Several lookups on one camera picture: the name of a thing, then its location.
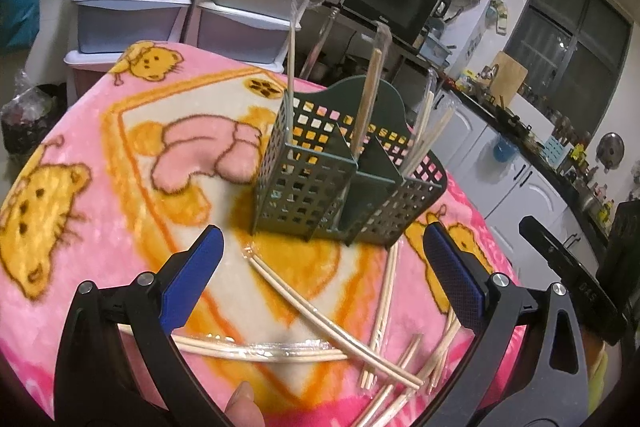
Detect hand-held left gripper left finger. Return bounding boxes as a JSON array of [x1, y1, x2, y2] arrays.
[[54, 224, 236, 427]]

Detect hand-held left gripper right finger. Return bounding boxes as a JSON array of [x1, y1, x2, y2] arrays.
[[423, 222, 593, 427]]

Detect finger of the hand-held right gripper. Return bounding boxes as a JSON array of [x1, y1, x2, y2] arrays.
[[519, 216, 576, 273]]

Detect green plastic utensil holder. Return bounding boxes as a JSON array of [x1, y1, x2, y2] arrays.
[[251, 76, 446, 249]]

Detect pile of wooden chopsticks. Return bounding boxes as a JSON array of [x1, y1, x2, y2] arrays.
[[172, 0, 461, 427]]

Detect person's right forearm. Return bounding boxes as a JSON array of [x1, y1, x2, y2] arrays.
[[589, 339, 610, 408]]

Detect person's left hand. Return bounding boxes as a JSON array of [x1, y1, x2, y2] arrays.
[[223, 381, 266, 427]]

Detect white kitchen cabinets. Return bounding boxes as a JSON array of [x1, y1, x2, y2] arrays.
[[435, 92, 608, 258]]

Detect blue knife block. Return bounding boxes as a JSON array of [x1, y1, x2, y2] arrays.
[[542, 137, 566, 162]]

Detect round steel lid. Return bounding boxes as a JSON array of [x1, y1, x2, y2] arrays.
[[597, 132, 626, 170]]

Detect pink printed blanket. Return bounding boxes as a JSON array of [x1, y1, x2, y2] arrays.
[[0, 41, 531, 427]]

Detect wooden cutting board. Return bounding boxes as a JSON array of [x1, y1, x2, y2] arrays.
[[492, 52, 529, 105]]

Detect dark window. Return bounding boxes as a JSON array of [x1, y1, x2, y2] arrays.
[[502, 0, 633, 138]]

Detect metal kitchen rack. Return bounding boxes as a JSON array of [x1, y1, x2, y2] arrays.
[[295, 4, 453, 92]]

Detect light blue box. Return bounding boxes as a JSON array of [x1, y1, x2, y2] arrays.
[[419, 38, 453, 62]]

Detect black trash bag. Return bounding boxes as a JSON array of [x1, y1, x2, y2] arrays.
[[0, 72, 68, 158]]

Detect pink storage drawer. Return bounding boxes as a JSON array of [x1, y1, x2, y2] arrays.
[[64, 49, 133, 108]]

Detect purple storage drawer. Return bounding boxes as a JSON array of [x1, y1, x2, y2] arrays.
[[195, 1, 301, 72]]

